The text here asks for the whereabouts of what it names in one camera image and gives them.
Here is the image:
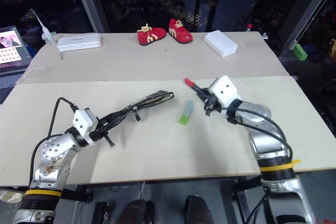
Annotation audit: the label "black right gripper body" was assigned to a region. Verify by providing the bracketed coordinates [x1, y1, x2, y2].
[203, 88, 224, 117]

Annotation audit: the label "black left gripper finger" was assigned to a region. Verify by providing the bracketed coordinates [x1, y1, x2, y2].
[102, 113, 132, 133]
[97, 108, 133, 128]

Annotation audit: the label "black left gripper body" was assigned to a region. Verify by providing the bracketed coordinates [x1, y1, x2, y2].
[89, 123, 117, 147]

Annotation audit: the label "red marker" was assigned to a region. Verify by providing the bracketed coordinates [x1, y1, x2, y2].
[184, 78, 204, 94]

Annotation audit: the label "white cardboard box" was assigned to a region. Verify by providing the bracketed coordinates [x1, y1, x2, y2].
[203, 30, 239, 58]

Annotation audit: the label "red baby shoe yellow laces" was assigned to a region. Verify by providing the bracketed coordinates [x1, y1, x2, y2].
[137, 24, 167, 47]
[168, 18, 194, 45]

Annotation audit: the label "white flat plastic case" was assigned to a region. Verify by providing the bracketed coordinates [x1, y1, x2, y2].
[56, 34, 103, 53]

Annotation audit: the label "dark rounded shape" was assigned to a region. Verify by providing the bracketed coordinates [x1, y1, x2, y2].
[121, 199, 156, 224]

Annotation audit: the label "green block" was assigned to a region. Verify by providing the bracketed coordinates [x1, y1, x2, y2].
[289, 43, 309, 61]

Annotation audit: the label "white plastic dispenser tool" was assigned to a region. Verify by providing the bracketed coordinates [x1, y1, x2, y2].
[29, 8, 65, 61]

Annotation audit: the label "white crumpled cloth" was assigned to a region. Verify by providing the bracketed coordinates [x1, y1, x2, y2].
[0, 186, 26, 204]

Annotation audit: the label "laptop screen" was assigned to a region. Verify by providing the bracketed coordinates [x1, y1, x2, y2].
[0, 26, 34, 76]

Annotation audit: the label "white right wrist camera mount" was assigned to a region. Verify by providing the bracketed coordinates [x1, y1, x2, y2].
[208, 75, 242, 110]

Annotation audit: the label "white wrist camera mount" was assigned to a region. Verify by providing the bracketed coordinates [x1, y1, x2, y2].
[72, 108, 99, 146]
[208, 75, 242, 110]

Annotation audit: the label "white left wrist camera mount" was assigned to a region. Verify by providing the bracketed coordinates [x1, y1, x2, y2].
[72, 108, 99, 146]

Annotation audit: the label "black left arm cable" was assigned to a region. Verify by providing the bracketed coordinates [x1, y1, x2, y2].
[29, 97, 79, 186]

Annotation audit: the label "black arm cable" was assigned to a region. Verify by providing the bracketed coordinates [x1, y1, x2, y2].
[230, 104, 293, 159]
[29, 97, 79, 186]

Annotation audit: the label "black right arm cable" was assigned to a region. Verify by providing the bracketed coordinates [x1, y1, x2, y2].
[230, 104, 293, 159]

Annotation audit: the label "thin white cable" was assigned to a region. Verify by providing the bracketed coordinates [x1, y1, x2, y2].
[137, 180, 146, 200]

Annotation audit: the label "grey metal frame post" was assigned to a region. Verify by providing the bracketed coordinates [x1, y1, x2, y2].
[69, 0, 111, 34]
[278, 0, 336, 57]

